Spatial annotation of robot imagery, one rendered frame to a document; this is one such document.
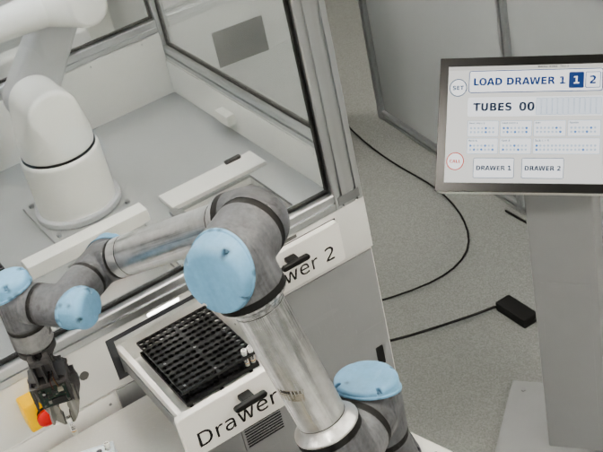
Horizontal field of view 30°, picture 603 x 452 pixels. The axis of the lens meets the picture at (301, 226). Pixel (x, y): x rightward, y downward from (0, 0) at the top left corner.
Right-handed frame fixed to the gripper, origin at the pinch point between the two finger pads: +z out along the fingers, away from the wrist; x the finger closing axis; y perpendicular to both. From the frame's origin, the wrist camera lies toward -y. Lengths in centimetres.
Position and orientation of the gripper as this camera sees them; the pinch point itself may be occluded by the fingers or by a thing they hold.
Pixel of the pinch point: (67, 414)
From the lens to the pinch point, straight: 225.6
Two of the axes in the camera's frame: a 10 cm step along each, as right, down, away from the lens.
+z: 1.9, 8.1, 5.5
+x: 9.5, -3.0, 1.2
